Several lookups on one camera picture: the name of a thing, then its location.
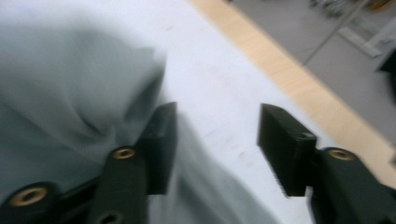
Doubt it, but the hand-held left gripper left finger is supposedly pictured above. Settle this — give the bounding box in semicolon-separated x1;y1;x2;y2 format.
136;102;178;196

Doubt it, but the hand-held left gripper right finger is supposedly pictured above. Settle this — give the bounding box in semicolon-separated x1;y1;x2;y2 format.
256;103;318;198

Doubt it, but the grey printed t-shirt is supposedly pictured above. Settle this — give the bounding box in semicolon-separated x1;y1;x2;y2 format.
0;12;281;224

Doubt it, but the white table mat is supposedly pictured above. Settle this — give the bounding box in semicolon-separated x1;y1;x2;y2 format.
0;0;339;224

